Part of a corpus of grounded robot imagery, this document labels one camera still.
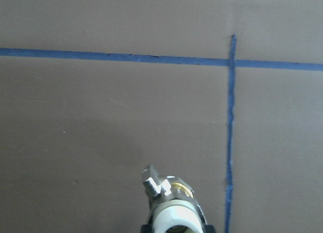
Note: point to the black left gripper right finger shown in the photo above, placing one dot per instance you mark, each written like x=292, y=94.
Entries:
x=209, y=228

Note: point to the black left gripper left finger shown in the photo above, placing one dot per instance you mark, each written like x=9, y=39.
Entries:
x=145, y=228

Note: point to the white PPR brass pipe fitting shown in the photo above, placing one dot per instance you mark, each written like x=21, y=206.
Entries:
x=173, y=206

